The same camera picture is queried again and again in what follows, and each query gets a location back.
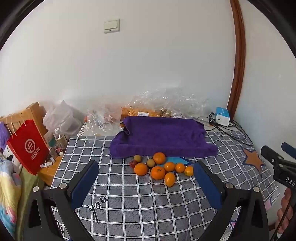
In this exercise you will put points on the purple towel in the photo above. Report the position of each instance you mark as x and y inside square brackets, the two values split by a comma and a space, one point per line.
[161, 136]

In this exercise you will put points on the wooden bedside table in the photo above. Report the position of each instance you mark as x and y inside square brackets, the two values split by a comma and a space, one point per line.
[49, 172]

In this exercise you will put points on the clear plastic bottle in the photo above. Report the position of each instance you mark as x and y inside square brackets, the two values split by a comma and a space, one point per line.
[60, 139]

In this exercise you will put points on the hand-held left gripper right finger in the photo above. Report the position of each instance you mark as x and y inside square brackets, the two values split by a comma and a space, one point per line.
[208, 185]

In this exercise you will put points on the person's right hand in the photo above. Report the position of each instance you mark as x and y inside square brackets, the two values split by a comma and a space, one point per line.
[282, 205]

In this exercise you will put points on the small red fruit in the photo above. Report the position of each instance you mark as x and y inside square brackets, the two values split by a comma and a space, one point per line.
[132, 164]

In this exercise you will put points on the small clear plastic bag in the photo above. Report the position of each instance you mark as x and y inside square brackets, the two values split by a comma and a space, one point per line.
[99, 121]

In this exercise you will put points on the mandarin orange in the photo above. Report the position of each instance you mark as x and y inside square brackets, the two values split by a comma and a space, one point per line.
[158, 172]
[140, 169]
[159, 158]

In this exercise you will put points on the brown wooden door frame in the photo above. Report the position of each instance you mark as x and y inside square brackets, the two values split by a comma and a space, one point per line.
[239, 58]

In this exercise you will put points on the blue white tissue pack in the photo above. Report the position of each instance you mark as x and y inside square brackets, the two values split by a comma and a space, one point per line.
[223, 117]

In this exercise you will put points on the plastic bag of oranges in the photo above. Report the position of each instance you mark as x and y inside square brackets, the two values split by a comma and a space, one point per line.
[129, 112]

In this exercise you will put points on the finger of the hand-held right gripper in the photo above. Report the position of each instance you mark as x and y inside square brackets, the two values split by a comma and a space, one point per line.
[270, 154]
[289, 149]

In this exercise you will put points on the grey plastic bag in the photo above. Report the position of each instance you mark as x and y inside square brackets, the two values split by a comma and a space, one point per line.
[61, 118]

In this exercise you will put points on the small yellow-green fruit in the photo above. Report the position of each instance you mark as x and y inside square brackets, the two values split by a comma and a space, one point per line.
[150, 163]
[137, 158]

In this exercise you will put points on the grey checked bedsheet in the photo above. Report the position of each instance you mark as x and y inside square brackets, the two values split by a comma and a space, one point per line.
[143, 208]

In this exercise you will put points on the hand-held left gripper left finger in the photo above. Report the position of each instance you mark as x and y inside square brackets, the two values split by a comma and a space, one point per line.
[84, 183]

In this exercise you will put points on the wooden chair frame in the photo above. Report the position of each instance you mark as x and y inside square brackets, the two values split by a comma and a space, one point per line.
[34, 111]

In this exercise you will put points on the red paper bag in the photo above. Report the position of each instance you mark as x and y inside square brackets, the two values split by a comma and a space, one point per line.
[27, 148]

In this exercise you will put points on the white light switch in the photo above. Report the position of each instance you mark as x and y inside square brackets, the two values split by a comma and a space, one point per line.
[112, 26]

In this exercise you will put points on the pastel printed blanket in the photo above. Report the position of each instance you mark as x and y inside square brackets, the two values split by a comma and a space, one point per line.
[8, 197]

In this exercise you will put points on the crumpled clear plastic bag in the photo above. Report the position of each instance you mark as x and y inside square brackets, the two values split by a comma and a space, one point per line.
[175, 102]

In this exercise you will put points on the small smooth orange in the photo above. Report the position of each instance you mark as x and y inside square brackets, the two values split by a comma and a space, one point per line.
[189, 171]
[180, 168]
[169, 166]

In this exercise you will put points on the oval smooth orange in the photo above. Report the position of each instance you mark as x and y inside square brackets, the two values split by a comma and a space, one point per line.
[170, 179]

